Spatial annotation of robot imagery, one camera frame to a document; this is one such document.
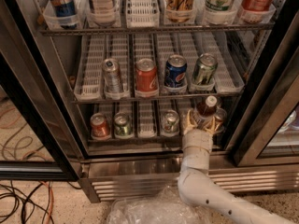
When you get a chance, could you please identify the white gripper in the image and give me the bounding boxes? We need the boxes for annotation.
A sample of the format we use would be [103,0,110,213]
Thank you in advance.
[181,109,222,171]

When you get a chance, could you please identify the brown bottle with white cap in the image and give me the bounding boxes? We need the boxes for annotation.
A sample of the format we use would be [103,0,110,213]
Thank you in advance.
[193,95,217,129]

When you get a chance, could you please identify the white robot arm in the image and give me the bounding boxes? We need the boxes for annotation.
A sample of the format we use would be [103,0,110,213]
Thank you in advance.
[178,109,295,224]

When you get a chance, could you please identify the bronze can bottom shelf front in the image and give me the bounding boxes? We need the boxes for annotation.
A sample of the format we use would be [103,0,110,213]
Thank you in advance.
[214,108,227,132]

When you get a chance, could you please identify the silver green can bottom shelf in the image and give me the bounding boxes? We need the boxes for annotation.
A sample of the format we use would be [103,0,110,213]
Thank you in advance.
[162,110,179,133]

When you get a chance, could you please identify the empty white tray bottom shelf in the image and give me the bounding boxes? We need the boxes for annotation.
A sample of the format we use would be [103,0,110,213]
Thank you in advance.
[137,101,157,138]

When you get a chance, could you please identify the green can middle shelf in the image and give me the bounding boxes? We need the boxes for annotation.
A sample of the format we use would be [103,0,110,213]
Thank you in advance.
[192,53,218,85]

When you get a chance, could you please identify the right glass fridge door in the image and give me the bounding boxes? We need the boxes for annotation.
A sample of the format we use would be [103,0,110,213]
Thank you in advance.
[221,5,298,168]

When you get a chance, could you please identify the glass fridge door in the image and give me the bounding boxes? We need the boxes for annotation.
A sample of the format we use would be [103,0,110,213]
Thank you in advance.
[0,0,85,180]
[221,5,298,168]

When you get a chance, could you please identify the red can bottom shelf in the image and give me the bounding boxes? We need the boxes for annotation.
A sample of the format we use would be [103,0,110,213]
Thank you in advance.
[90,113,110,138]

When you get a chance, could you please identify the silver can middle shelf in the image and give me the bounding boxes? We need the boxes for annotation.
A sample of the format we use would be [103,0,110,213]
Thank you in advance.
[102,58,123,93]

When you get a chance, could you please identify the steel fridge base grille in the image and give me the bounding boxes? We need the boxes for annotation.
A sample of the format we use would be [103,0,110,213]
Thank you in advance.
[78,154,299,203]

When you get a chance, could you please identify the white bottle top shelf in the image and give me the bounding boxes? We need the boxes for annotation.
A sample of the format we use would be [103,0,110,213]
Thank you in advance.
[88,0,116,26]

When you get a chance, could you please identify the left glass fridge door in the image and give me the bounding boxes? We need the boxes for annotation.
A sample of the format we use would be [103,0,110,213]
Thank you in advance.
[0,0,85,180]

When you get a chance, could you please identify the blue pepsi can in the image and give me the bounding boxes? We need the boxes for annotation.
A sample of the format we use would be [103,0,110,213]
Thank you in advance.
[164,54,187,88]

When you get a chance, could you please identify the empty white tray middle right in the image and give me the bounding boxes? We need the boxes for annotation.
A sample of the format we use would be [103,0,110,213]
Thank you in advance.
[202,32,244,94]

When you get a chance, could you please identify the red cola can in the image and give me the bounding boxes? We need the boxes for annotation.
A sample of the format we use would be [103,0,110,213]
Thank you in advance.
[135,58,158,92]

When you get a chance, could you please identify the clear plastic bag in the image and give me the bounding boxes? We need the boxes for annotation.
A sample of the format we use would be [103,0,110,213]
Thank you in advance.
[106,186,211,224]

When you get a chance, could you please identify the empty white tray middle left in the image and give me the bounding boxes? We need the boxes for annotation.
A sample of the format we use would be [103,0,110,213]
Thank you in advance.
[74,35,106,102]

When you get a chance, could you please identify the blue silver tall can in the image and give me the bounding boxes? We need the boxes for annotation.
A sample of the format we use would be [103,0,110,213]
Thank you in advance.
[45,0,78,30]

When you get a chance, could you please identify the orange cable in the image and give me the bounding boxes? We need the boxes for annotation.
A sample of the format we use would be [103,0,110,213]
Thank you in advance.
[39,180,55,224]

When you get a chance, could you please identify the black cables on floor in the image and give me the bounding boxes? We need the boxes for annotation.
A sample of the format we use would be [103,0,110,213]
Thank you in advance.
[0,180,83,224]

